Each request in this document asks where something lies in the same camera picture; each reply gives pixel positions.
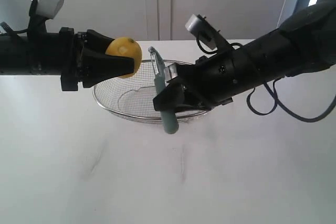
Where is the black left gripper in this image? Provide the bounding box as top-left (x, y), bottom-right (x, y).
top-left (59, 27), bottom-right (134, 91)

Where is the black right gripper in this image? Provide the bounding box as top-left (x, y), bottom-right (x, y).
top-left (153, 48), bottom-right (262, 111)

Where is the yellow lemon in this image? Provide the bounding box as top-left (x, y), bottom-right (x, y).
top-left (104, 37), bottom-right (143, 79)

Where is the teal handled peeler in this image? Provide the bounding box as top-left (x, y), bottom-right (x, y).
top-left (148, 46), bottom-right (180, 135)

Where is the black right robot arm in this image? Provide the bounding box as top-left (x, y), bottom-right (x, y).
top-left (153, 2), bottom-right (335, 112)

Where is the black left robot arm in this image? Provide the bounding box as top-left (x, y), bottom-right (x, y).
top-left (1, 25), bottom-right (134, 91)

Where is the oval wire mesh basket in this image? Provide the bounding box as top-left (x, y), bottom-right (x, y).
top-left (92, 59), bottom-right (213, 125)

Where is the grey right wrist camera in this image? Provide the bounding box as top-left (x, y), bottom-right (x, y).
top-left (185, 14), bottom-right (225, 50)

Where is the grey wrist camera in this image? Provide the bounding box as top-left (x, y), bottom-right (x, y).
top-left (185, 14), bottom-right (225, 50)
top-left (29, 0), bottom-right (65, 19)

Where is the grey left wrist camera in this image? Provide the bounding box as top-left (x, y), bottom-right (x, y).
top-left (29, 0), bottom-right (65, 19)

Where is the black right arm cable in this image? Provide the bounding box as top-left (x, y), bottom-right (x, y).
top-left (246, 77), bottom-right (336, 123)

